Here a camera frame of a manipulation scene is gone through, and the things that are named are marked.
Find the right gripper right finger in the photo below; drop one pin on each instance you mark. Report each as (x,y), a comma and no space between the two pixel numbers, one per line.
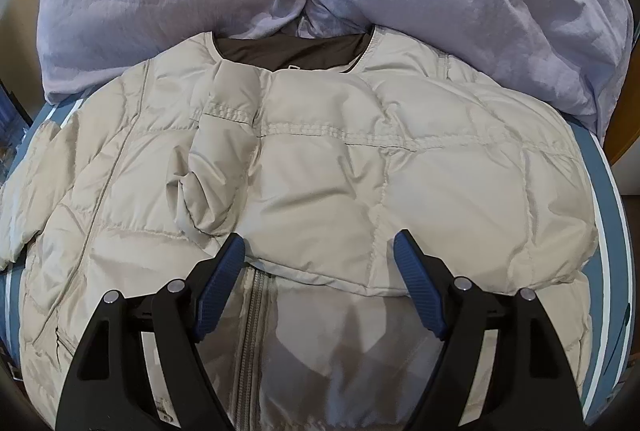
(531,385)

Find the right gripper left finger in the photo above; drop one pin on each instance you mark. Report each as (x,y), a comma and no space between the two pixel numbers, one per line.
(108,386)

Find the beige puffer jacket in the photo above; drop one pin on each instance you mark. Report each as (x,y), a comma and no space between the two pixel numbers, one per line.
(317,170)

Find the blue white striped bedsheet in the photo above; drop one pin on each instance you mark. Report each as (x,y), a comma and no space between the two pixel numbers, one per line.
(610,270)

